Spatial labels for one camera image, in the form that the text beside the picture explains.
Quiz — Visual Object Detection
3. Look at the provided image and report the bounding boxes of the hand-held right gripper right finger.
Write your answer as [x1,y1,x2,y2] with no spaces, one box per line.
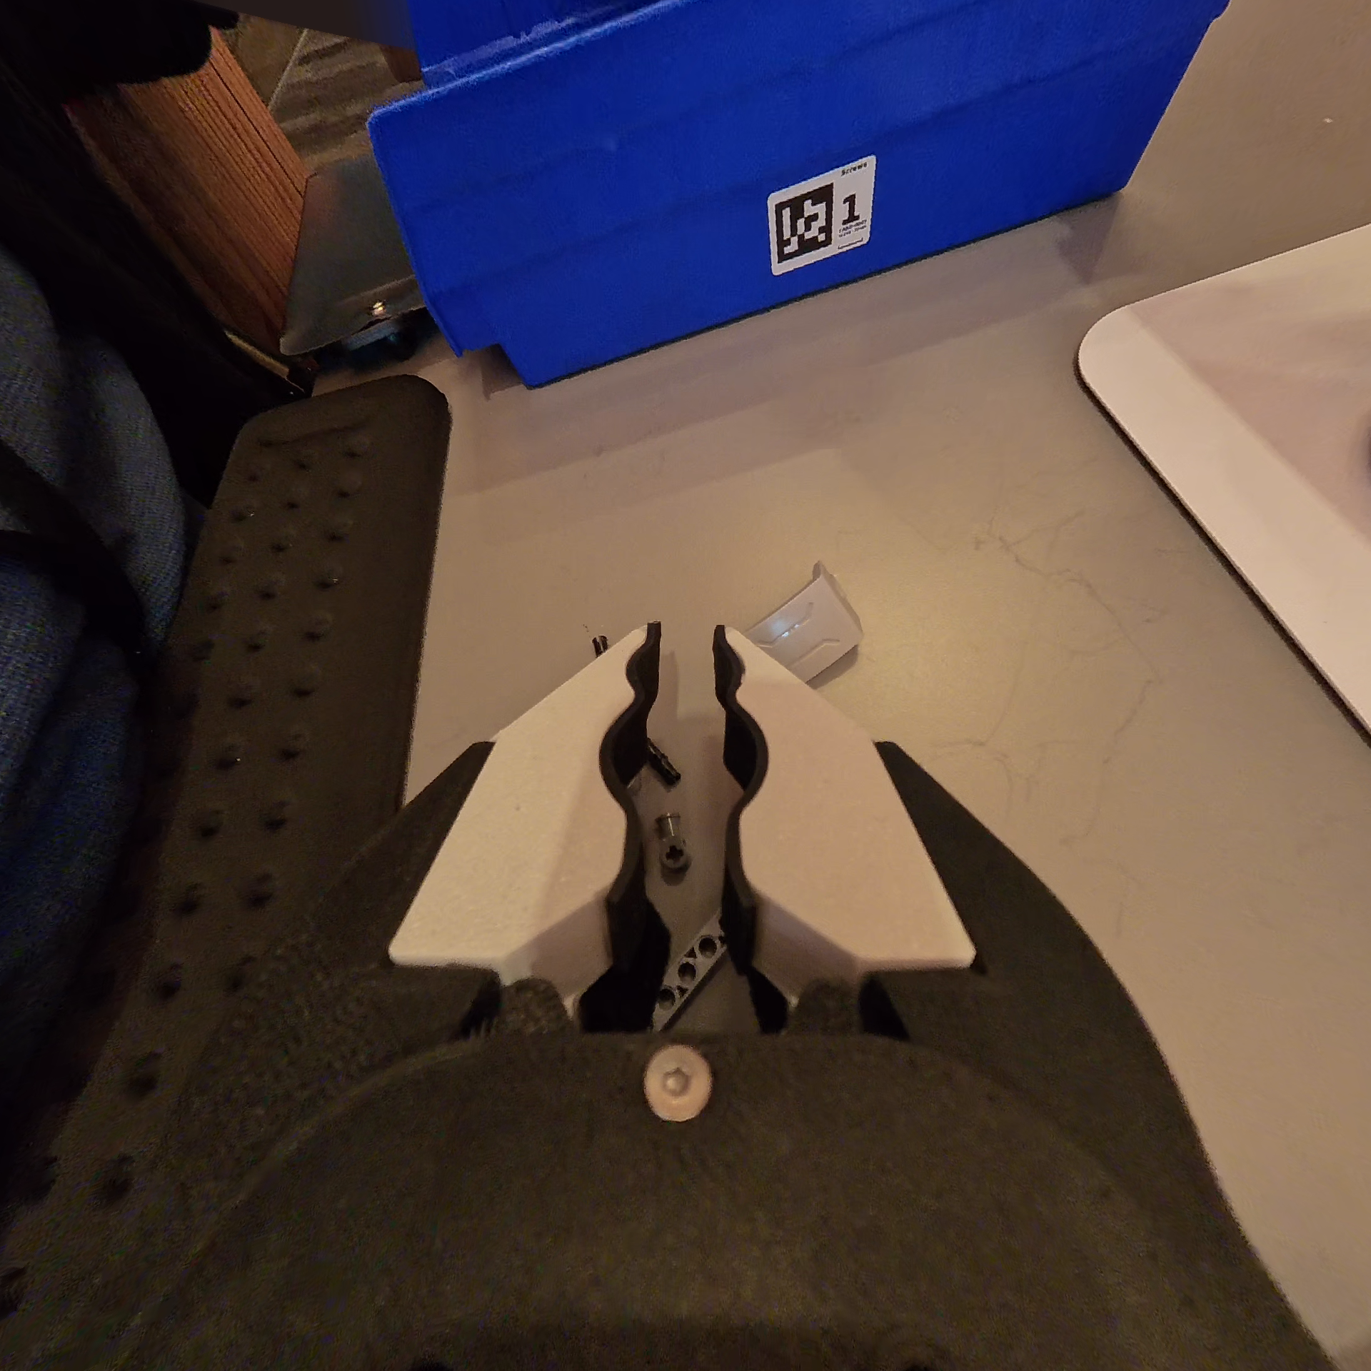
[709,623,978,1021]

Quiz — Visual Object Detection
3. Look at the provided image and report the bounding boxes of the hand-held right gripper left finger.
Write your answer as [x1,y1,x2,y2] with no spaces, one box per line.
[389,621,670,1021]

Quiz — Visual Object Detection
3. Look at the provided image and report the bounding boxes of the grey toy beam with holes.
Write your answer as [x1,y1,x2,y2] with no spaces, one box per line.
[652,930,730,1031]

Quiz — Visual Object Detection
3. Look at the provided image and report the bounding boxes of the blue plastic bin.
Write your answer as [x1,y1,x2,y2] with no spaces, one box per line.
[368,0,1234,388]

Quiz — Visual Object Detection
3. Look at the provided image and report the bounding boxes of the grey curved toy panel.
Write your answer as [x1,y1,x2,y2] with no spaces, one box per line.
[746,559,866,678]

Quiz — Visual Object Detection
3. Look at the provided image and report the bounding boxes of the black dimpled pad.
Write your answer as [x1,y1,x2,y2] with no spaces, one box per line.
[0,375,453,1286]

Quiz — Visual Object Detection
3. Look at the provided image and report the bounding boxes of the white desk stand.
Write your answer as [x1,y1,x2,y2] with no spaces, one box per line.
[1076,221,1371,734]

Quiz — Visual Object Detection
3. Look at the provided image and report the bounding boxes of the metal plate with caster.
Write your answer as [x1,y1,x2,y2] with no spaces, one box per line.
[281,159,430,360]

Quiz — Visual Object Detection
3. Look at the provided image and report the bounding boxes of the white printed tag label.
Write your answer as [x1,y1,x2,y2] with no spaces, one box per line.
[768,155,879,277]

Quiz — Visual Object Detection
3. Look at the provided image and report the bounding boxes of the ribbed wooden cabinet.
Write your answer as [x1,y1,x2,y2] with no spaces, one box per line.
[64,29,312,349]

